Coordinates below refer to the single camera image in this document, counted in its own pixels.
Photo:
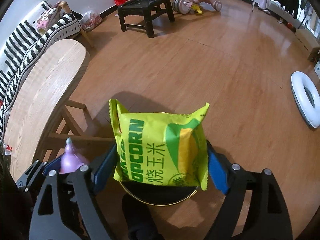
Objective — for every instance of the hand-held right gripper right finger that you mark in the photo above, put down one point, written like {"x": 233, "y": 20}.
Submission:
{"x": 217, "y": 175}

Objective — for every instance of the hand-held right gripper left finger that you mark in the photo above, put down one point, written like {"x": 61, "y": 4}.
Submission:
{"x": 105, "y": 166}

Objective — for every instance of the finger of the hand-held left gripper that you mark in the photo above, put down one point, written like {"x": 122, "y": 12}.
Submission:
{"x": 53, "y": 165}

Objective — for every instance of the purple plastic cone piece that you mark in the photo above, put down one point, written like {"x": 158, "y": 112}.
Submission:
{"x": 71, "y": 160}

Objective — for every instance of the yellow green popcorn bag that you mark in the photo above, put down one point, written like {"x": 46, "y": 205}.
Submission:
{"x": 160, "y": 150}

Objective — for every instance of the black bin with yellow rim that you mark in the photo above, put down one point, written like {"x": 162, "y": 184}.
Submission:
{"x": 160, "y": 195}

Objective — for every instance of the person's dark sleeved left forearm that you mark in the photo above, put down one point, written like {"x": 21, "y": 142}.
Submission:
{"x": 12, "y": 205}

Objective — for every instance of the person's leg in black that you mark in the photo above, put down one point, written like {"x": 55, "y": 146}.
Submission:
{"x": 140, "y": 220}

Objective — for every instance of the oval wooden table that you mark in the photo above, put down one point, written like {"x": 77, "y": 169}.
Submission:
{"x": 42, "y": 85}

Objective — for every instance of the black white striped sofa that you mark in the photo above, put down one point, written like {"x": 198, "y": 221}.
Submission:
{"x": 22, "y": 45}

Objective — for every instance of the clear plastic bag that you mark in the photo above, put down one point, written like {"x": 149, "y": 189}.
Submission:
{"x": 91, "y": 21}

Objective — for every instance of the pink printed cushion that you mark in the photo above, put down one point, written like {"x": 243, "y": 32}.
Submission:
{"x": 47, "y": 17}

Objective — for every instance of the cardboard box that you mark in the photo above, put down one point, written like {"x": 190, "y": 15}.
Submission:
{"x": 306, "y": 41}

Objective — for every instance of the black wooden chair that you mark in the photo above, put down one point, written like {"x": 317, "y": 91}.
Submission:
{"x": 143, "y": 6}

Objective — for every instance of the small yellow toy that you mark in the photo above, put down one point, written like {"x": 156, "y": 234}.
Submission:
{"x": 197, "y": 10}

